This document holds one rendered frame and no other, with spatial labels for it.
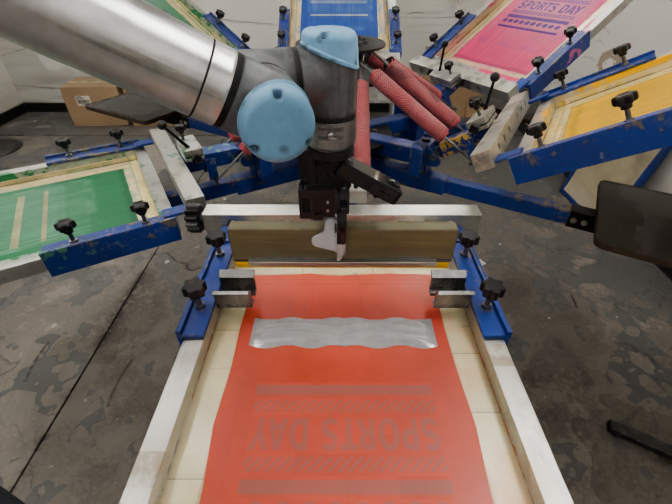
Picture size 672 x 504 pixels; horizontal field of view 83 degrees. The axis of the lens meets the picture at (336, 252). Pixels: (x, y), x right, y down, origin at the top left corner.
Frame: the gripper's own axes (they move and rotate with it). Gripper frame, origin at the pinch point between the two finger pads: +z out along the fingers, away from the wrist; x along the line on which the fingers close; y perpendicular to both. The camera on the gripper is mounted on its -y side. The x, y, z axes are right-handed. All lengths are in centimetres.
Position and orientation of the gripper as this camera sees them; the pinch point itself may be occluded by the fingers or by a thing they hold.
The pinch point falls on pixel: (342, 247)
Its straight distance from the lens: 70.2
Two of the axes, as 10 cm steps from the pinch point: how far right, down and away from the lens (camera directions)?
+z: -0.1, 7.8, 6.2
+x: 0.0, 6.2, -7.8
